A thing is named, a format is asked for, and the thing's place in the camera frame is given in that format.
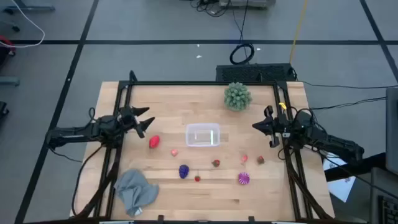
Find black keyboard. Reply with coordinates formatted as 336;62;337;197
377;195;398;224

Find clear plastic tupperware container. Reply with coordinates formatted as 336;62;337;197
185;123;221;147

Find black aluminium table frame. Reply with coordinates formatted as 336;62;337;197
73;70;335;223

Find grey cloth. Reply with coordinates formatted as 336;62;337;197
113;169;160;218

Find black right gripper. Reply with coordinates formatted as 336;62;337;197
252;105;292;148

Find black coiled cable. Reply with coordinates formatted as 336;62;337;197
229;0;255;65

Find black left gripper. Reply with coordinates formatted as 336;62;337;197
116;105;155;139

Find black floor bar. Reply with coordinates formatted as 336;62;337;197
325;152;386;183

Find large red toy fruit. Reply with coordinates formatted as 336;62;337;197
149;134;161;149

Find grey device box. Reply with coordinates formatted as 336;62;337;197
219;0;276;9

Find thin black cable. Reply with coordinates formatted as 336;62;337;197
300;80;398;90
310;96;387;110

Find grey furniture foot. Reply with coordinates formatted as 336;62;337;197
0;77;21;87
2;0;56;15

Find white paper sheet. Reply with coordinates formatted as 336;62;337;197
322;151;357;203

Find tangled black cables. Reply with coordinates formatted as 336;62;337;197
189;0;231;18

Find yellow cable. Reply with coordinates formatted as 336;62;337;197
289;0;309;65

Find green potted plant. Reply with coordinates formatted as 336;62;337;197
223;82;252;112

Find red cart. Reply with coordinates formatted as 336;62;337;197
0;35;16;63

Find purple white striped ball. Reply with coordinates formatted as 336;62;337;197
238;172;251;186

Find white cable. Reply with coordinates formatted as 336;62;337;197
0;0;46;49

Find black perforated computer case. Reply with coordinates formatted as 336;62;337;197
215;63;295;83

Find purple toy grapes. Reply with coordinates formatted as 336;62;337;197
178;164;190;180

